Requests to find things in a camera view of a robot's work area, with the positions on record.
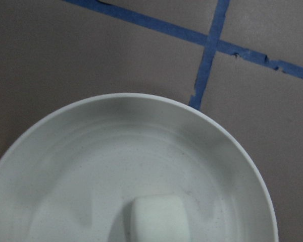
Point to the white steamed bun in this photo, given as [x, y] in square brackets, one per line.
[159, 218]

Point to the white round plate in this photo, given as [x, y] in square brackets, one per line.
[78, 174]

